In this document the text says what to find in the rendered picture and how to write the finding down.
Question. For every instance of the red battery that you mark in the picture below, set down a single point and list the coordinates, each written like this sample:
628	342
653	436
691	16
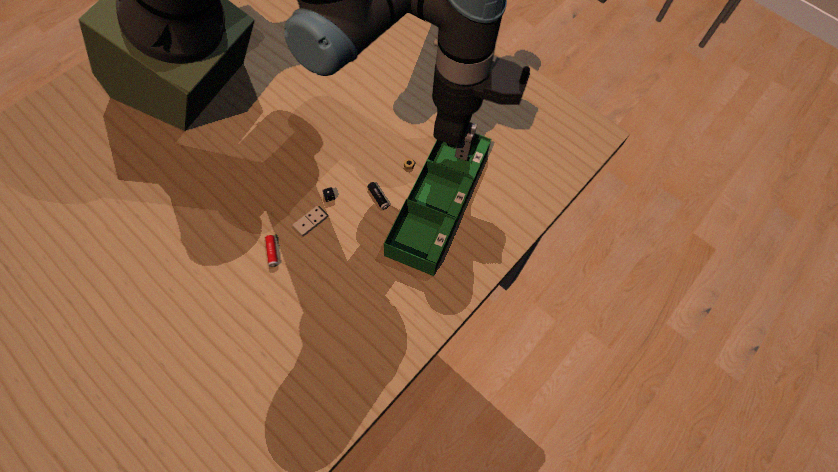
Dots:
271	251

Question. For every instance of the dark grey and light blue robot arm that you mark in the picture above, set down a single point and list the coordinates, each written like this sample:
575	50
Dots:
323	35

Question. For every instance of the tan domino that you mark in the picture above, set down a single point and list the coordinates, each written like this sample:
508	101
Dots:
309	221

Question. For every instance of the green rack of bins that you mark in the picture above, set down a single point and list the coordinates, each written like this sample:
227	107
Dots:
428	217

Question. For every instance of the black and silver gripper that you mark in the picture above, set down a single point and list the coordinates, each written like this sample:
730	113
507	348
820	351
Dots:
456	100

